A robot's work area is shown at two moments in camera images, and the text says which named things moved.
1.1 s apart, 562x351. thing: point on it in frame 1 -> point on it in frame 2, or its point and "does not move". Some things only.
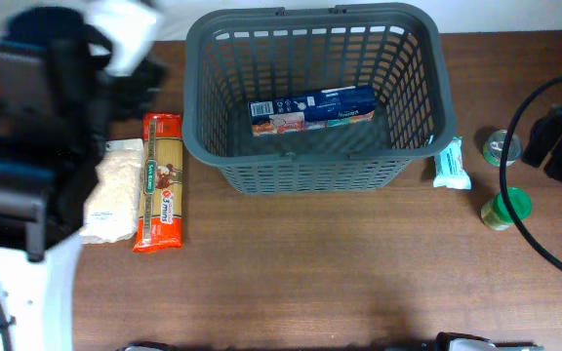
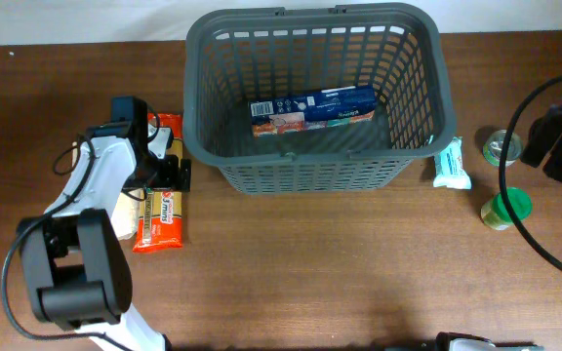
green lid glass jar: [497, 215] does not move
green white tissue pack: [449, 172] does not move
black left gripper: [130, 89] -> [170, 178]
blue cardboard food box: [311, 109] does not move
